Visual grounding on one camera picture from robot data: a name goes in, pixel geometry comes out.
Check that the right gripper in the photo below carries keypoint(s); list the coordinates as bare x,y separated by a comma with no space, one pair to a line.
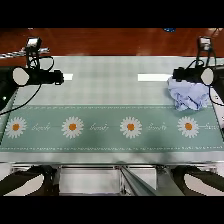
186,75

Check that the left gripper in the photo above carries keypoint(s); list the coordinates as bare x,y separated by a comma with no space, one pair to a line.
52,77

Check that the light blue shirt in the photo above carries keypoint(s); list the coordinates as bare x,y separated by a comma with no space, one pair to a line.
188,95

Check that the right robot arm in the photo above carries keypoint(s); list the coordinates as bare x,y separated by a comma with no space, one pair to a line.
207,76

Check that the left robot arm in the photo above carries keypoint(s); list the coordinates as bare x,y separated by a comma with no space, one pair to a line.
20,76

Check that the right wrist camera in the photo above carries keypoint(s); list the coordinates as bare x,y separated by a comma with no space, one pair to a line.
204,43

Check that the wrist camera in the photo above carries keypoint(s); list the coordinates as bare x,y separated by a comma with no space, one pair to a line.
33,43
204,43

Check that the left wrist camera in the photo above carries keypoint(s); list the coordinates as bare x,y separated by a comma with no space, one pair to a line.
33,43

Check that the silver frame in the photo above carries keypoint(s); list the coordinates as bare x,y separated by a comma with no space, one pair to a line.
136,186

